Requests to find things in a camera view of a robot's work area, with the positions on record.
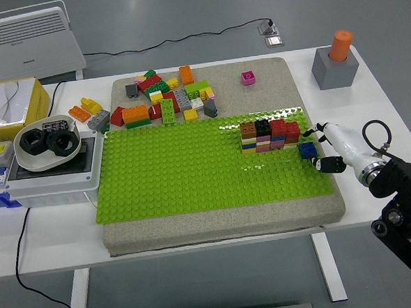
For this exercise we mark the grey cube holder block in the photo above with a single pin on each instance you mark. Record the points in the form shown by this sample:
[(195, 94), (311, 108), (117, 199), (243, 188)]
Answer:
[(335, 72)]

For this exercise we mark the white square toy brick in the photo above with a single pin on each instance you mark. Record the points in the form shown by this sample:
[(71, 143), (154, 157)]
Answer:
[(197, 104)]

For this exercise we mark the yellow shaped toy brick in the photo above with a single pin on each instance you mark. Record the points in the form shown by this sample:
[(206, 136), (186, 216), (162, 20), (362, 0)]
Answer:
[(91, 104)]

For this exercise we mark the orange cylinder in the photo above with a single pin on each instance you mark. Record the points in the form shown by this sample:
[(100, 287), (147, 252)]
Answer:
[(340, 44)]

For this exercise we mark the blue flat toy brick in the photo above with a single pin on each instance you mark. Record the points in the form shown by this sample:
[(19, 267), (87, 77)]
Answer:
[(249, 145)]

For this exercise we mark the green studded baseplate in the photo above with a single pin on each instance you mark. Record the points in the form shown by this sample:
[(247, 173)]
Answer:
[(192, 168)]

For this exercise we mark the blue square toy brick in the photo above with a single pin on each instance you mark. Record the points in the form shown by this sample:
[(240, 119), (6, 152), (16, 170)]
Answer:
[(278, 138), (308, 150)]

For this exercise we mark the light grey long brick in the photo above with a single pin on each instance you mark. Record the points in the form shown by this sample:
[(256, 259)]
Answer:
[(98, 119), (182, 99)]

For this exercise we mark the large red toy brick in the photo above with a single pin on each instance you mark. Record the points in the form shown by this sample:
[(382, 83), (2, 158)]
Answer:
[(149, 82)]

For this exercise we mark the red sloped toy brick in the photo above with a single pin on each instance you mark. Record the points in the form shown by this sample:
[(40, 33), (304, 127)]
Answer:
[(117, 116)]

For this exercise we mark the black square toy brick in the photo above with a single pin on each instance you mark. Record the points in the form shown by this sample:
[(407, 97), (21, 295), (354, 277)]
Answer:
[(263, 127)]

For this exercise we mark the red long toy brick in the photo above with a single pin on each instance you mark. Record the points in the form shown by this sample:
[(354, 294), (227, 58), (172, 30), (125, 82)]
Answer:
[(171, 97)]

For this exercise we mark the white table leg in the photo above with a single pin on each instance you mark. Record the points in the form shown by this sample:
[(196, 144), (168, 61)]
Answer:
[(329, 268), (78, 298)]

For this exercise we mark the yellow tall toy brick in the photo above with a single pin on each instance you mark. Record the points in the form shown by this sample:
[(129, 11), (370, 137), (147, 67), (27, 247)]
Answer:
[(207, 92)]

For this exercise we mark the dark grey toy brick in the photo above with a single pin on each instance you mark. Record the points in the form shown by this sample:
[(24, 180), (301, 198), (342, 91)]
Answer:
[(132, 90)]

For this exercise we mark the brown square toy brick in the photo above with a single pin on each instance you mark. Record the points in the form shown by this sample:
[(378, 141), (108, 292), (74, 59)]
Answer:
[(248, 129)]

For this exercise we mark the tall orange toy brick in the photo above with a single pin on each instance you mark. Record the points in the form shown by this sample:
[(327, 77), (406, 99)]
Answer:
[(186, 75)]

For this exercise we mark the magenta flat toy brick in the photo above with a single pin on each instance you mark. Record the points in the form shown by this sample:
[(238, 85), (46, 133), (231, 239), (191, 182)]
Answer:
[(265, 149)]

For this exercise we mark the large black hex nut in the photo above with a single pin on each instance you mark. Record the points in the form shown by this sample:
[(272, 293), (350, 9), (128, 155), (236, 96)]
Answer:
[(70, 143), (27, 144)]

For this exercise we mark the lime green wide brick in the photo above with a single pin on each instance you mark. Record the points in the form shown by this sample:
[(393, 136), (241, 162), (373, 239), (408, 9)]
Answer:
[(194, 89)]

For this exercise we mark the white yellow toy brick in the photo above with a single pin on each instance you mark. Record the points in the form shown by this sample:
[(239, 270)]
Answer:
[(156, 97)]

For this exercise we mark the white plastic bowl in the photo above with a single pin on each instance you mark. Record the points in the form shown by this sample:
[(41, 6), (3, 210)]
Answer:
[(35, 162)]

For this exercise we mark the small yellow pink brick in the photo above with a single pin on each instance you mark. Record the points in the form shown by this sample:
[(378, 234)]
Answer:
[(140, 79)]

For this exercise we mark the black terminal strip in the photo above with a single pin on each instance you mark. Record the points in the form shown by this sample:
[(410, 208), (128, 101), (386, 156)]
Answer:
[(54, 126)]

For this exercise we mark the yellow tissue box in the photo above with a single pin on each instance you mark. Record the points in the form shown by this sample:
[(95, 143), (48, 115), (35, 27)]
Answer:
[(0, 103)]

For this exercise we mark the red square toy brick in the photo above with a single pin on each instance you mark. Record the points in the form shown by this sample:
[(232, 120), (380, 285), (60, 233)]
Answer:
[(278, 126), (292, 128)]

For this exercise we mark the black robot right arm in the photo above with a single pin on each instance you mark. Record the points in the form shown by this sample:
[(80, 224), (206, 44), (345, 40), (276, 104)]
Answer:
[(402, 180)]

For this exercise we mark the orange long toy brick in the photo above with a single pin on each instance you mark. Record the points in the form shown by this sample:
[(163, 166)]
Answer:
[(79, 113), (136, 113)]

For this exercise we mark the small dark green brick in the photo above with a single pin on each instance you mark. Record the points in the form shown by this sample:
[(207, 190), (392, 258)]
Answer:
[(105, 129), (149, 73)]

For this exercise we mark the small pink toy brick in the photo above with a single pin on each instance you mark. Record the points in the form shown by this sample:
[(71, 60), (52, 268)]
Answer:
[(212, 97)]

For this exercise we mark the grey electrical enclosure box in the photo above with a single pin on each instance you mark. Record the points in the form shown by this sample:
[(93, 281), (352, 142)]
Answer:
[(54, 186)]

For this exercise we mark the green flat long brick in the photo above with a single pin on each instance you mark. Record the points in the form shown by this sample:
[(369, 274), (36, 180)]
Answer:
[(138, 123)]

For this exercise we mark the pink flat toy brick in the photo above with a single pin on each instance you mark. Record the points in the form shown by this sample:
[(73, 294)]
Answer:
[(264, 139), (279, 143)]

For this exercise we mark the white flat toy brick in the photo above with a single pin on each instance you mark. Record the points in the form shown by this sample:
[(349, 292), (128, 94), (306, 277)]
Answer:
[(249, 141), (291, 147), (264, 144)]

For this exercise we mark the yellow square toy brick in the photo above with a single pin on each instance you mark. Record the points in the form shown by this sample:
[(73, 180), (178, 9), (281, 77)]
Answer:
[(191, 115), (173, 83)]

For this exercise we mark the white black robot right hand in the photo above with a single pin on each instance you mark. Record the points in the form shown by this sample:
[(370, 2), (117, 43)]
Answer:
[(348, 145)]

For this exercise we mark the pink square toy brick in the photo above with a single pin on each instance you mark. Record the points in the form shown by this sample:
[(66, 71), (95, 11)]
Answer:
[(248, 78)]

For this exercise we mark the red rounded toy brick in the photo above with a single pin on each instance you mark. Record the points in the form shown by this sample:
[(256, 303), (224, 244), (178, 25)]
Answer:
[(154, 112)]

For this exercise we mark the white panel heater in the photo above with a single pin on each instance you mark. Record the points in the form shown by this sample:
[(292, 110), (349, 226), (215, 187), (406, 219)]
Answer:
[(27, 42)]

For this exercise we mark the dark grey sloped brick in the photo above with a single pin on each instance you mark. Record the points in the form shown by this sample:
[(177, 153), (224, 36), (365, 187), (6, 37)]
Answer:
[(210, 108)]

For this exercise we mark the grey foam mat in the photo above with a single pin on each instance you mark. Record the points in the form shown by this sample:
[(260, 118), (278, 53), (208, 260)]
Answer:
[(213, 230)]

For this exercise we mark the lime green long brick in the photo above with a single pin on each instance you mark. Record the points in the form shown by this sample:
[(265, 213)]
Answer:
[(168, 111)]

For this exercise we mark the metal floor socket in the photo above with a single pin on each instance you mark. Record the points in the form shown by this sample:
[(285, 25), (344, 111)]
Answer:
[(273, 38)]

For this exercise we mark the dark green long brick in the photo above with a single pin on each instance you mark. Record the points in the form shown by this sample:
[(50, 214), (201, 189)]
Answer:
[(157, 88)]

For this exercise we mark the yellow flat toy brick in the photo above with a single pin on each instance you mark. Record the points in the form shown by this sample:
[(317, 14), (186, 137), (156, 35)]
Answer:
[(249, 151)]

